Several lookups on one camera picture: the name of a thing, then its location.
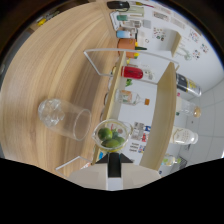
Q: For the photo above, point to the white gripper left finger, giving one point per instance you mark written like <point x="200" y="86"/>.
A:
<point x="93" y="176"/>

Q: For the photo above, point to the tall glass bottle cork lid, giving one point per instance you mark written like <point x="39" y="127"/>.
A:
<point x="187" y="107"/>

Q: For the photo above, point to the wooden wall shelf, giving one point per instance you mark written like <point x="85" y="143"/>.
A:
<point x="176" y="43"/>

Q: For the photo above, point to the white two-tier wooden rack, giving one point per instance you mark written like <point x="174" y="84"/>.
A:
<point x="163" y="110"/>

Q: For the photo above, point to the clear bottle orange cap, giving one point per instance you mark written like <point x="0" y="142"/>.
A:
<point x="128" y="97"/>

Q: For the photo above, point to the red liquid bottle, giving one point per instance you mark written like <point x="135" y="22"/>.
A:
<point x="132" y="72"/>

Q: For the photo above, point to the orange pot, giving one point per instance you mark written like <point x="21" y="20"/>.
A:
<point x="127" y="45"/>

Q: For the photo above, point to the black handbag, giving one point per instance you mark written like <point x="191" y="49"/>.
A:
<point x="117" y="4"/>

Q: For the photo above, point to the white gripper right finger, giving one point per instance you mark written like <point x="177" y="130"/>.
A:
<point x="136" y="175"/>

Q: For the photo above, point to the clear drinking glass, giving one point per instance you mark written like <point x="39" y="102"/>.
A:
<point x="63" y="118"/>

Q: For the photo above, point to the blue and white cup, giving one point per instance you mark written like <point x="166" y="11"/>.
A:
<point x="123" y="34"/>

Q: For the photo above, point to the clear bottle green cap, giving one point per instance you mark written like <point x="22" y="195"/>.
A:
<point x="170" y="161"/>

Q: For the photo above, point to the glass jar of limes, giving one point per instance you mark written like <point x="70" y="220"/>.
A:
<point x="111" y="136"/>

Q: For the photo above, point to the soda water can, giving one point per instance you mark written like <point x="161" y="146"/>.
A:
<point x="188" y="85"/>

